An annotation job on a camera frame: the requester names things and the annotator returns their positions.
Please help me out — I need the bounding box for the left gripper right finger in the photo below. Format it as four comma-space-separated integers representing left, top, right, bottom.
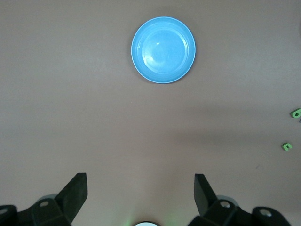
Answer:
188, 173, 291, 226

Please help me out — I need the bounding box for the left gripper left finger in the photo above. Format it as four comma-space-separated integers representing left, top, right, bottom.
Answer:
0, 172, 88, 226

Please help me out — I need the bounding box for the brown table cover cloth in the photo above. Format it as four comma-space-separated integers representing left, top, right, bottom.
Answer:
0, 0, 301, 226

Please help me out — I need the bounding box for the blue plastic plate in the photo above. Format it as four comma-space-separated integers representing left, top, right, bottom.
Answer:
130, 16, 197, 84

